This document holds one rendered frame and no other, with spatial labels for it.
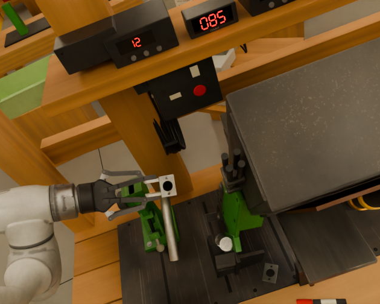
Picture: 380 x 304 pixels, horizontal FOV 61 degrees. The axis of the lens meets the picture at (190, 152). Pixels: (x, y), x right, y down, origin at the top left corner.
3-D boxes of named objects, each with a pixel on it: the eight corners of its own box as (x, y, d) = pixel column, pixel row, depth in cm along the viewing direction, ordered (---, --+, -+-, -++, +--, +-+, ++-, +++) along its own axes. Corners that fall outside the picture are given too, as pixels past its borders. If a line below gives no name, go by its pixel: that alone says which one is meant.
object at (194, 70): (224, 101, 89) (212, 54, 78) (166, 123, 90) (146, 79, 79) (212, 77, 98) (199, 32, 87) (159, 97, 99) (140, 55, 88)
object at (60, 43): (126, 53, 78) (113, 26, 73) (69, 76, 78) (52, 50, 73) (124, 40, 83) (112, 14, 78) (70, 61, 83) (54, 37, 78)
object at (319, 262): (376, 265, 75) (378, 259, 73) (309, 287, 76) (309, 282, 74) (300, 149, 102) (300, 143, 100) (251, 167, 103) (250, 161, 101)
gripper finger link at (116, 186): (102, 193, 84) (100, 188, 84) (143, 180, 87) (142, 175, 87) (102, 195, 81) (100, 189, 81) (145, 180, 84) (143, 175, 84)
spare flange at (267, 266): (265, 263, 102) (265, 262, 102) (278, 266, 101) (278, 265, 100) (262, 280, 99) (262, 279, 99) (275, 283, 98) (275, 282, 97)
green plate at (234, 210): (261, 240, 92) (272, 194, 78) (233, 246, 91) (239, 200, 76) (247, 207, 100) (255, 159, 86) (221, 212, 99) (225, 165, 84)
